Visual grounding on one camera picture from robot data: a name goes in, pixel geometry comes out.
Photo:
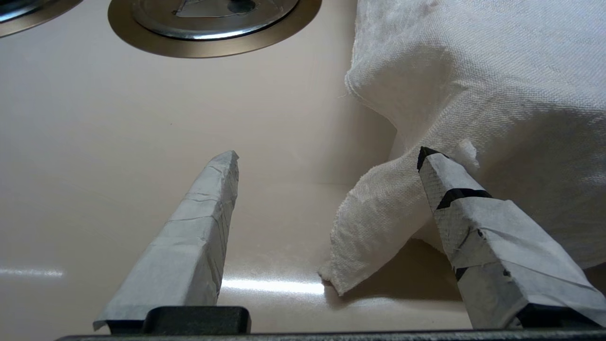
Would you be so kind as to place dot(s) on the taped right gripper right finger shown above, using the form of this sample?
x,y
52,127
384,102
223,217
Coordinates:
x,y
497,255

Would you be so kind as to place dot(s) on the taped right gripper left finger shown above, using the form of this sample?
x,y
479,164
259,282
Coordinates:
x,y
189,246

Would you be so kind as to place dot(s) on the hinged steel lid black knob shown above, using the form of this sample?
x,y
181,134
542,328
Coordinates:
x,y
19,8
213,28

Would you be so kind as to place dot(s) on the white cloth cover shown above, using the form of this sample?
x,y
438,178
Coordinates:
x,y
473,94

